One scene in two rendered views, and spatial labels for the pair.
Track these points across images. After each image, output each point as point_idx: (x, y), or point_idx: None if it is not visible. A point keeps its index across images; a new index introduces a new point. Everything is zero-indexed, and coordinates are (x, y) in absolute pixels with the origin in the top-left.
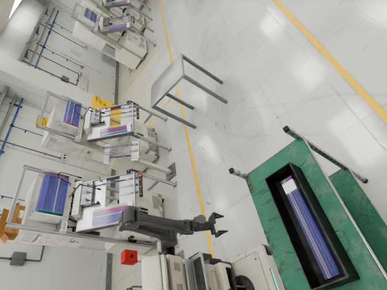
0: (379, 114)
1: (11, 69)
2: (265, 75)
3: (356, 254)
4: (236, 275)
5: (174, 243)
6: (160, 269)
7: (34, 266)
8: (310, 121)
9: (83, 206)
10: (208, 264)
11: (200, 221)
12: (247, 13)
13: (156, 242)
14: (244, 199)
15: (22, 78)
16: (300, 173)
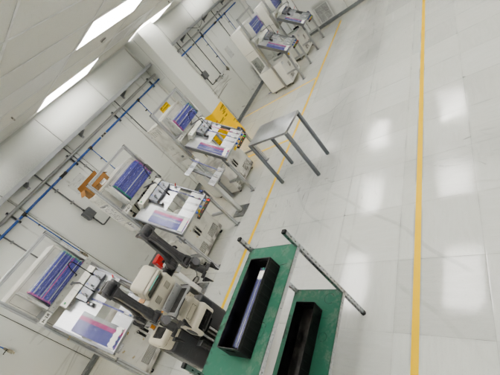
0: (414, 264)
1: (161, 50)
2: (362, 169)
3: (260, 344)
4: None
5: (172, 267)
6: (150, 278)
7: (97, 226)
8: (364, 236)
9: (150, 201)
10: (193, 298)
11: (193, 262)
12: (392, 97)
13: None
14: None
15: (166, 62)
16: (274, 270)
